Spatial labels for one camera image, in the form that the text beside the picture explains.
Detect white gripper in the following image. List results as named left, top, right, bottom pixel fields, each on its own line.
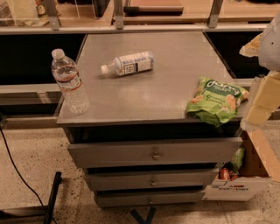
left=239, top=33, right=280, bottom=131

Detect blue plastic bottle white cap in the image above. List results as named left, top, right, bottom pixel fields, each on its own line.
left=101, top=51, right=154, bottom=76

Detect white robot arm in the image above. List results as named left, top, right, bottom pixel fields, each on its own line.
left=239, top=13, right=280, bottom=131

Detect green rice chip bag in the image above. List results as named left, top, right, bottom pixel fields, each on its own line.
left=185, top=77, right=249, bottom=127

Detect clear water bottle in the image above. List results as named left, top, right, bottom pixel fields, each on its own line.
left=51, top=49, right=89, bottom=115

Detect top grey drawer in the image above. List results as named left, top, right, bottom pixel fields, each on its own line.
left=68, top=137, right=242, bottom=168

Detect grey drawer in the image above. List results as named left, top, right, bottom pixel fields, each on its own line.
left=94, top=191, right=204, bottom=207
left=68, top=137, right=242, bottom=168
left=85, top=169, right=218, bottom=192

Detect white cardboard box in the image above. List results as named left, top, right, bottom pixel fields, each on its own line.
left=203, top=129, right=280, bottom=201

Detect snack packets in box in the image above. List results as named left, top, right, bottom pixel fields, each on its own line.
left=219, top=147, right=245, bottom=180

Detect middle grey drawer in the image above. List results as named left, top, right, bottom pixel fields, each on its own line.
left=85, top=169, right=218, bottom=192

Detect grey drawer cabinet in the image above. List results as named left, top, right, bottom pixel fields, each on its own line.
left=58, top=32, right=239, bottom=196

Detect bottom grey drawer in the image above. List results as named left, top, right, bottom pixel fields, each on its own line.
left=94, top=191, right=204, bottom=207

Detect black metal stand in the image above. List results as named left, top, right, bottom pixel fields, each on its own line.
left=0, top=171, right=62, bottom=224

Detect wooden shelf with metal rail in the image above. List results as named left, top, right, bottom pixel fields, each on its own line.
left=0, top=0, right=280, bottom=35

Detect black cable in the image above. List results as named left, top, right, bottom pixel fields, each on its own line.
left=0, top=125, right=58, bottom=224

